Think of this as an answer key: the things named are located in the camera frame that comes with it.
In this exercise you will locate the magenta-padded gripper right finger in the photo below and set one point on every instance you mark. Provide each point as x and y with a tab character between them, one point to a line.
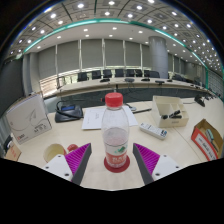
149	159

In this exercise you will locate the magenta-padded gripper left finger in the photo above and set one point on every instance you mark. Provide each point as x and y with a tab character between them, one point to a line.
76	159

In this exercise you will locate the clear water bottle red cap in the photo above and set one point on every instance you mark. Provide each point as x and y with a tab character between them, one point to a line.
115	133

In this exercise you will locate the white remote control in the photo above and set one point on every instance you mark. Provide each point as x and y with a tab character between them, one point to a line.
153	130

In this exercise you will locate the white paper sheets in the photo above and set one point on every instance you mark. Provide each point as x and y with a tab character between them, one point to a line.
93	118

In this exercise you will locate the black marker pen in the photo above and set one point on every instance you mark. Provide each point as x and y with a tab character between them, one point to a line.
171	115

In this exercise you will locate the beige open organizer box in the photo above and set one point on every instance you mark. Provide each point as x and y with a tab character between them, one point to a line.
170	110

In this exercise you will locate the brown cardboard box red side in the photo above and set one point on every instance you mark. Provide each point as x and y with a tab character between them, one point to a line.
203	143

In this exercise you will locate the white cardboard box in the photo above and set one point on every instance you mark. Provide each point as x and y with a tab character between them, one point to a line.
28	118

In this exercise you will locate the black power strip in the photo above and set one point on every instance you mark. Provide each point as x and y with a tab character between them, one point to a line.
7	145

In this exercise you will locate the long curved conference desk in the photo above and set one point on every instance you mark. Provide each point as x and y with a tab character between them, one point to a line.
133	89

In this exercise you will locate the row of black office chairs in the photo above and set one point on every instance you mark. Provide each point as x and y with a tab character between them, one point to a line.
118	73

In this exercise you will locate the group of ceiling lights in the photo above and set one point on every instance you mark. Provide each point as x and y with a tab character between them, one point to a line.
80	5

